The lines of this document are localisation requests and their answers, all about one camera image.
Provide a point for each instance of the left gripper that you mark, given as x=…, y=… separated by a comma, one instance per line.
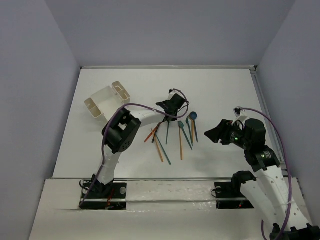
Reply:
x=167, y=113

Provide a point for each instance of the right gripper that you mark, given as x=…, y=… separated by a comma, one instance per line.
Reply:
x=221, y=131

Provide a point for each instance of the teal chopstick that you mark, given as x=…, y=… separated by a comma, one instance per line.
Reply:
x=163, y=150
x=167, y=132

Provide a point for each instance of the steel knife black handle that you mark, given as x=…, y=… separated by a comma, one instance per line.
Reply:
x=156, y=130

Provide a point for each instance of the orange chopstick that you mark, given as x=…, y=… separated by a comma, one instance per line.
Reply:
x=157, y=145
x=180, y=144

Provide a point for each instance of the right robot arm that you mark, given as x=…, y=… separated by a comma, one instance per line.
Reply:
x=265, y=186

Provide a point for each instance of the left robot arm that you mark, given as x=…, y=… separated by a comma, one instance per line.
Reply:
x=121, y=130

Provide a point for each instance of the teal plastic fork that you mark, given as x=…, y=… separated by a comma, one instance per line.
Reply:
x=181, y=126

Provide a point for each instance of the orange plastic spoon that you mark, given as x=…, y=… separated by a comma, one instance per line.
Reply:
x=192, y=131

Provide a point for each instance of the blue round spoon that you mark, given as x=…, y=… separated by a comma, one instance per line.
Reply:
x=193, y=116

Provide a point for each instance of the cream right side caddy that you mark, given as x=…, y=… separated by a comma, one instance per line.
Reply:
x=120, y=92

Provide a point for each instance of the white perforated basket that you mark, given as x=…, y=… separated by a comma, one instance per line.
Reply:
x=107, y=102

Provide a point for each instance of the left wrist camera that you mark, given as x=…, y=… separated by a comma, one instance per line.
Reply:
x=171, y=94

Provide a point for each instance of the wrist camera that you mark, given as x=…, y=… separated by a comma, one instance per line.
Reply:
x=240, y=115
x=171, y=94

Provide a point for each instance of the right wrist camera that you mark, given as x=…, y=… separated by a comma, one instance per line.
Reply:
x=240, y=115

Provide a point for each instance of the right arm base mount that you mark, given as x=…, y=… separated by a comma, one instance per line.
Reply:
x=229, y=199

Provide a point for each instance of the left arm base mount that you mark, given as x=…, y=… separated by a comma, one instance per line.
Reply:
x=111, y=197

